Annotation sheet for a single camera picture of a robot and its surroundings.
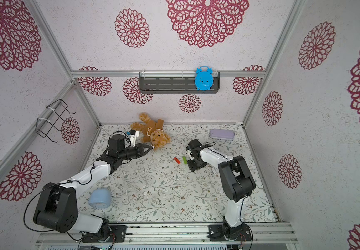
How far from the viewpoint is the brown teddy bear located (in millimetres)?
1037

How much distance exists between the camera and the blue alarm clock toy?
2.93 feet

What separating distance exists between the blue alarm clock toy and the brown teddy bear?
14.8 inches
